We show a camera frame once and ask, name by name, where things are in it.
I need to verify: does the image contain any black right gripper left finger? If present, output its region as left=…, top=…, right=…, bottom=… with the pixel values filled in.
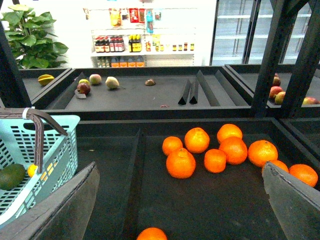
left=0, top=162, right=100, bottom=240

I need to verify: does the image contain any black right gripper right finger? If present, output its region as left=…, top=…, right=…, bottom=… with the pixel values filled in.
left=262, top=161, right=320, bottom=240

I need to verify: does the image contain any teal plastic shopping basket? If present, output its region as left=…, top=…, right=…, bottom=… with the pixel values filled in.
left=0, top=115, right=80, bottom=227

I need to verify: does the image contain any green avocado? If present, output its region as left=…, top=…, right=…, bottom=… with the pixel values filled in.
left=0, top=163, right=26, bottom=191

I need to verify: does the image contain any pale yellow mango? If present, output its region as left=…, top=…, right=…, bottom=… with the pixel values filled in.
left=27, top=164, right=38, bottom=178

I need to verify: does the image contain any orange tangerine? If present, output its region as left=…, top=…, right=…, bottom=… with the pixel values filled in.
left=261, top=160, right=289, bottom=173
left=247, top=139, right=279, bottom=168
left=136, top=227, right=168, bottom=240
left=216, top=123, right=243, bottom=144
left=288, top=164, right=319, bottom=188
left=162, top=136, right=183, bottom=156
left=184, top=127, right=210, bottom=154
left=203, top=149, right=227, bottom=174
left=218, top=136, right=248, bottom=165
left=166, top=148, right=196, bottom=179

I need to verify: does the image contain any white zip tie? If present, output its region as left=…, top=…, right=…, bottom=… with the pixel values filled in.
left=22, top=106, right=34, bottom=120

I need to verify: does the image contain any yellow star fruit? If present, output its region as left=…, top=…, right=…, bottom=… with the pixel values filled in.
left=38, top=74, right=55, bottom=87

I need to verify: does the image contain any pale pear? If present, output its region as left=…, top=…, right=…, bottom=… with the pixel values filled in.
left=105, top=76, right=125, bottom=90

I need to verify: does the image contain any black triangular divider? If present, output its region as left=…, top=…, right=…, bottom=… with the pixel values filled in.
left=178, top=79, right=191, bottom=105

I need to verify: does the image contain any green potted plant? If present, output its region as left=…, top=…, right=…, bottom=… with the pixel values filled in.
left=0, top=4, right=69, bottom=69

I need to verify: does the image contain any white shelf with bottles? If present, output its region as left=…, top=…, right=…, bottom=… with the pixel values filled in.
left=83, top=3, right=197, bottom=68

